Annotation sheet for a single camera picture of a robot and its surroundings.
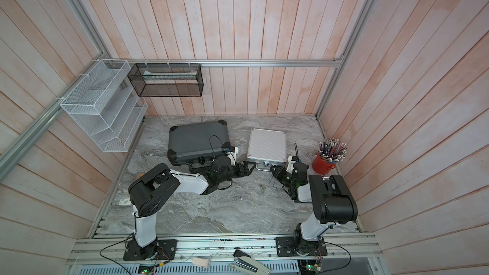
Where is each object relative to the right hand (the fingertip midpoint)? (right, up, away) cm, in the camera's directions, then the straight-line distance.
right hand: (271, 167), depth 95 cm
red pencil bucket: (+23, +1, -7) cm, 24 cm away
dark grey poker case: (-38, +12, +2) cm, 40 cm away
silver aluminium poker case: (-2, +9, +6) cm, 11 cm away
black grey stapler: (-15, -30, -26) cm, 43 cm away
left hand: (-11, +1, -6) cm, 12 cm away
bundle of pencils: (+26, +10, -9) cm, 29 cm away
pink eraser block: (-31, -31, -25) cm, 51 cm away
